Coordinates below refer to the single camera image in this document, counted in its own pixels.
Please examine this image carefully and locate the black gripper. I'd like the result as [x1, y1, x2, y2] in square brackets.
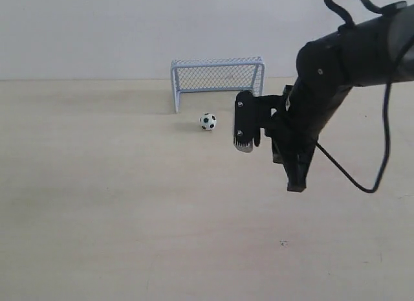
[233, 78, 353, 192]

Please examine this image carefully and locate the black and white soccer ball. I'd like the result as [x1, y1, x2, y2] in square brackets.
[199, 113, 217, 131]

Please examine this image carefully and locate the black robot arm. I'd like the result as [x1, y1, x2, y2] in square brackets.
[233, 1, 413, 192]

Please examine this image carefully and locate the small white soccer goal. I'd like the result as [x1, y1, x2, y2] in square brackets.
[170, 56, 265, 113]

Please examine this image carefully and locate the black cable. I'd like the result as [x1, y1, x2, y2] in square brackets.
[315, 38, 414, 194]

